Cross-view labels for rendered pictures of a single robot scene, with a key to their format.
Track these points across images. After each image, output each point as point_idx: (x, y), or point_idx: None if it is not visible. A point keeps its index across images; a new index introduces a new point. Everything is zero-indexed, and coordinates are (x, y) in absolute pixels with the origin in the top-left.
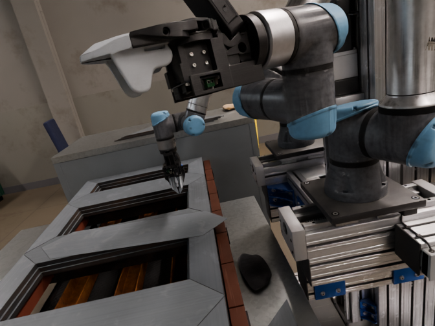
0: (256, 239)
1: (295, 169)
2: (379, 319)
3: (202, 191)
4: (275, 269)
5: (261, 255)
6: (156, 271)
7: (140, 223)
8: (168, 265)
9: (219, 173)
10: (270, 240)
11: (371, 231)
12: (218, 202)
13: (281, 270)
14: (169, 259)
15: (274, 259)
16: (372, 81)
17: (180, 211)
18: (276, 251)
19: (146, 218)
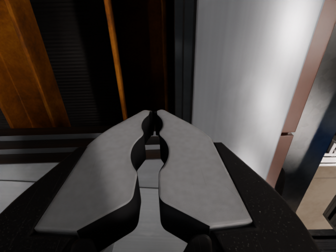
0: (305, 115)
1: None
2: (335, 143)
3: (289, 7)
4: (287, 185)
5: (287, 158)
6: (76, 48)
7: (19, 192)
8: (98, 36)
9: None
10: (328, 125)
11: None
12: (309, 80)
13: (293, 188)
14: (93, 9)
15: (299, 168)
16: None
17: (160, 167)
18: (314, 154)
19: (26, 169)
